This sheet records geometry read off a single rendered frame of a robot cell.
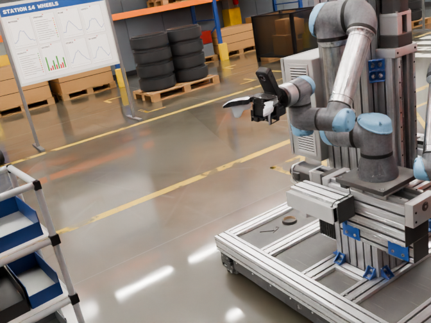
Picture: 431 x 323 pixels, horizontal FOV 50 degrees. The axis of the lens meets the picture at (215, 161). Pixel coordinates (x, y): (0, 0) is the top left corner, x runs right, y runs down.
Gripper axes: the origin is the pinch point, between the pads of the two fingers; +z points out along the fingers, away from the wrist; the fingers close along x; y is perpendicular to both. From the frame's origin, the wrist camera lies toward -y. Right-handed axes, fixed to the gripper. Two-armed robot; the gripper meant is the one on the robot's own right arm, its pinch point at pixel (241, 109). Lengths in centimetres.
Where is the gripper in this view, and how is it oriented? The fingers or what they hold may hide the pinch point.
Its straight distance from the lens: 135.4
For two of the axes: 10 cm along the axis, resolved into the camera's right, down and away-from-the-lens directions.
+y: 0.7, 9.0, 4.3
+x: -7.5, -2.4, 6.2
